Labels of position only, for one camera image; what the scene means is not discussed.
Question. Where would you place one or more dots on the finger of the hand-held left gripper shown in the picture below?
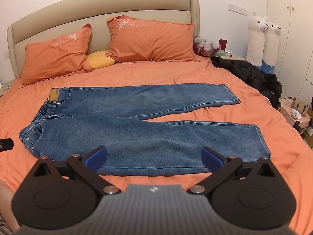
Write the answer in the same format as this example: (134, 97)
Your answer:
(6, 145)

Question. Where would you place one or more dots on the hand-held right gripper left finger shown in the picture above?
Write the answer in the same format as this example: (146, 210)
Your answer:
(96, 158)

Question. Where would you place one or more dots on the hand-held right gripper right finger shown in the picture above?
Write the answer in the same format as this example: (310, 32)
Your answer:
(211, 158)

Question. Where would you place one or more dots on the blue denim pants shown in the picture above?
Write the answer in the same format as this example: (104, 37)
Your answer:
(137, 132)

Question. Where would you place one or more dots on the beige nightstand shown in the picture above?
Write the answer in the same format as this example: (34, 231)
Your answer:
(5, 89)
(236, 57)

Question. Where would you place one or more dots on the person's leg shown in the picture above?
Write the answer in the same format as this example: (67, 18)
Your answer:
(7, 200)

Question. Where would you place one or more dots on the black puffer jacket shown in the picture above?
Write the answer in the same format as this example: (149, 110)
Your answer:
(254, 76)

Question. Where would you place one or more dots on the bed with orange sheet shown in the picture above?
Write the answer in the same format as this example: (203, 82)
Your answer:
(171, 73)

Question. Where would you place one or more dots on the pink suitcase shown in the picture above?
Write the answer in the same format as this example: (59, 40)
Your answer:
(302, 124)

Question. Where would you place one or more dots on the yellow cushion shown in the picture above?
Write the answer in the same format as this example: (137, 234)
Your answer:
(99, 60)

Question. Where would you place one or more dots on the orange pillow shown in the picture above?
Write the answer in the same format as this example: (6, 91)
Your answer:
(53, 56)
(151, 41)

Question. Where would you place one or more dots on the beige handbag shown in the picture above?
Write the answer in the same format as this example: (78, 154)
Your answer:
(300, 104)

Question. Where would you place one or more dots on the green box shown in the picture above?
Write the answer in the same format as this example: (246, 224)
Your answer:
(221, 53)

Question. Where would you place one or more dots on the red cup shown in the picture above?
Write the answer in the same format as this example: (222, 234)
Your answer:
(222, 44)

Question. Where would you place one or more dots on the white alpaca plush toy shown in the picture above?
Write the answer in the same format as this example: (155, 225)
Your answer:
(272, 44)
(255, 39)

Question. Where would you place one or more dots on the white wardrobe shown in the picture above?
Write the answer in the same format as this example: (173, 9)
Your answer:
(293, 41)

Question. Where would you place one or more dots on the beige padded headboard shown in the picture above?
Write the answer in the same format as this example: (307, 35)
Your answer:
(97, 5)

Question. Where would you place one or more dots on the white wall switch panel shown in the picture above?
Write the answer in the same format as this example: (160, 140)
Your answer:
(237, 8)

